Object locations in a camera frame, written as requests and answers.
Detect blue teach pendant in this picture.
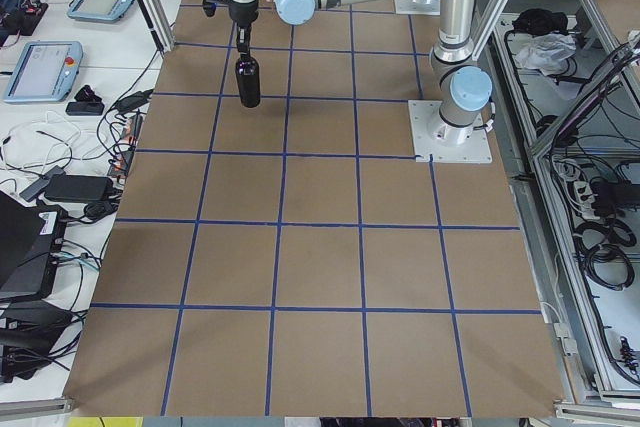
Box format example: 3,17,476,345
67,0,135,23
3,41,84,104

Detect black cloth bundle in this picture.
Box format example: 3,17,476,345
512,8,568,36

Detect black power adapter brick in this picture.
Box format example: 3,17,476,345
44,175,113,203

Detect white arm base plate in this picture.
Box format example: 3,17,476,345
394,0,440,16
408,100,493,164

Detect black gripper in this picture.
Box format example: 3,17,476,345
228,0,259,54

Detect upper blue teach pendant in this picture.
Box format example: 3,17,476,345
67,0,135,23

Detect small black device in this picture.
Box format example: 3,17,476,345
65,85,105,116

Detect lower blue teach pendant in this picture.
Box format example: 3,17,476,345
3,41,84,104

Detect white crumpled cloth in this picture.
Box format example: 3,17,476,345
514,33,576,75

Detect black wine bottle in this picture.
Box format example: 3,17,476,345
235,53,261,108

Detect black power strip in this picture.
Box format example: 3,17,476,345
107,112,144,181

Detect black laptop computer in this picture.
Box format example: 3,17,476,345
1,193,67,303

